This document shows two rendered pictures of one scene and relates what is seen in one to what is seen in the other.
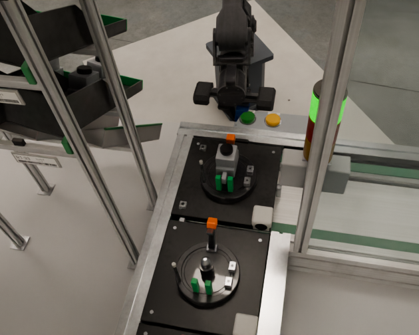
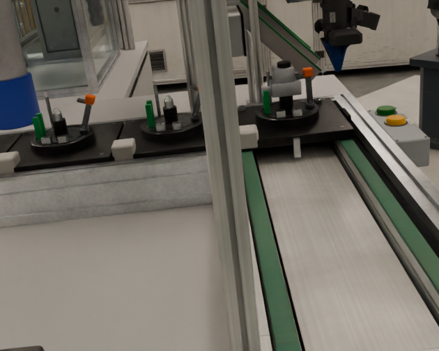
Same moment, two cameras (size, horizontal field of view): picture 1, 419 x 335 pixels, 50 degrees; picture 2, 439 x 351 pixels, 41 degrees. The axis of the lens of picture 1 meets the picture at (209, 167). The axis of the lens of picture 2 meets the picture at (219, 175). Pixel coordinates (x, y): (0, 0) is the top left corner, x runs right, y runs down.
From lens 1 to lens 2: 1.30 m
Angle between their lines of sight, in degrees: 62
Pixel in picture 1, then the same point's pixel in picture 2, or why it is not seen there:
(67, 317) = not seen: hidden behind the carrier
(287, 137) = (377, 132)
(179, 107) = not seen: hidden behind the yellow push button
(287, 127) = (393, 130)
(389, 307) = (195, 268)
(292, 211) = (283, 170)
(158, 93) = (410, 107)
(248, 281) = (171, 144)
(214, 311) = (138, 138)
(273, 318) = (138, 163)
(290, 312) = (169, 213)
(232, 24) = not seen: outside the picture
